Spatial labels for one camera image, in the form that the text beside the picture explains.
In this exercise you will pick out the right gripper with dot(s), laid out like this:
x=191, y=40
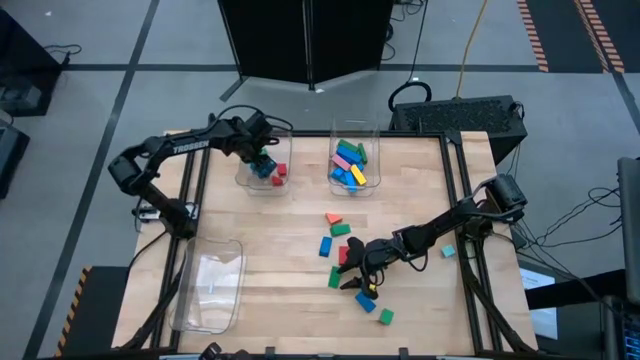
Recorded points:
x=375, y=255

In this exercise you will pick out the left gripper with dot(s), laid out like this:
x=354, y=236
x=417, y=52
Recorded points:
x=245, y=137

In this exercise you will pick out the small blue cube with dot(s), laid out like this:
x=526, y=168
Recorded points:
x=264, y=165

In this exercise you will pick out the blue cylinder block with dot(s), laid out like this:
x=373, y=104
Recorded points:
x=262, y=173

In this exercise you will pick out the small red block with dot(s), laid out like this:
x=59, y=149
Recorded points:
x=282, y=169

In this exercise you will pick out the red cylinder block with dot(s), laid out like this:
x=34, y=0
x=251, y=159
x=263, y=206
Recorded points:
x=276, y=181

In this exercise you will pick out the small clear plastic bin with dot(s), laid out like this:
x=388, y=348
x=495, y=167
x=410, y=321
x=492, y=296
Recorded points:
x=250, y=185
x=372, y=185

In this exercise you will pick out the orange triangle block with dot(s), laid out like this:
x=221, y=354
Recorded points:
x=333, y=218

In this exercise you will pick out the long pink block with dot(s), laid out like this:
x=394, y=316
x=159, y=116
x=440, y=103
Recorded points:
x=341, y=162

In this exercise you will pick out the long green block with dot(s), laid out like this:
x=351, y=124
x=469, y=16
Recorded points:
x=362, y=153
x=347, y=145

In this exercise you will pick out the long dark blue block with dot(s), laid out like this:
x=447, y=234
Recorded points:
x=350, y=182

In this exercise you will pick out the long yellow block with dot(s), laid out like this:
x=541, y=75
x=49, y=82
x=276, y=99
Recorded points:
x=358, y=175

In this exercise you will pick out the cyan square block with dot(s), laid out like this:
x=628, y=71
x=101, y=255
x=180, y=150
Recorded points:
x=448, y=251

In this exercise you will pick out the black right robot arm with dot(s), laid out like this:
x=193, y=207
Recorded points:
x=450, y=220

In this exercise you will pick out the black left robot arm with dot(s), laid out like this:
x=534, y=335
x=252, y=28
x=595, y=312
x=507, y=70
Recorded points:
x=190, y=146

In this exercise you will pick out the red wedge block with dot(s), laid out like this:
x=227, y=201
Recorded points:
x=343, y=255

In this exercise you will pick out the blue wedge block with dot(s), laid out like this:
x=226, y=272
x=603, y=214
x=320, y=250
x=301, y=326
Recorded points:
x=365, y=303

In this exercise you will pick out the medium blue block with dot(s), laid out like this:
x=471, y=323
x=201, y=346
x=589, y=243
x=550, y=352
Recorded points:
x=325, y=246

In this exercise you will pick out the green flat plank block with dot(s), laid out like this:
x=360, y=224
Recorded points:
x=340, y=230

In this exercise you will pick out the black folding partition screen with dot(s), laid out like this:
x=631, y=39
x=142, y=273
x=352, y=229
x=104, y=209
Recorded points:
x=300, y=40

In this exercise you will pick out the large clear plastic bin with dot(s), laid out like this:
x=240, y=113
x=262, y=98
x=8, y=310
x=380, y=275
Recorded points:
x=215, y=310

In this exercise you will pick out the white paper sheet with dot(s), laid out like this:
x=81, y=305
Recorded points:
x=537, y=280

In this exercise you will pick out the black perforated computer case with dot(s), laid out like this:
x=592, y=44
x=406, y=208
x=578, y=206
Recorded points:
x=450, y=117

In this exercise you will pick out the black mat with hazard stripes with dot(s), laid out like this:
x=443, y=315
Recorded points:
x=100, y=315
x=560, y=35

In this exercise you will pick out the black equipment box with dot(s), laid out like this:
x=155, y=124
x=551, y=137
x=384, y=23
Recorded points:
x=10, y=155

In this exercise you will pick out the black equipment cart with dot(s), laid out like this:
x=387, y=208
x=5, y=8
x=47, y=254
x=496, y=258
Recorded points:
x=25, y=50

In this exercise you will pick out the grey monitor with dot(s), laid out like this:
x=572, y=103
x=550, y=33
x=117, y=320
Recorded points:
x=631, y=225

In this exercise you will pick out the black metal table frame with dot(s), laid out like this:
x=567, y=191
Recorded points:
x=320, y=134

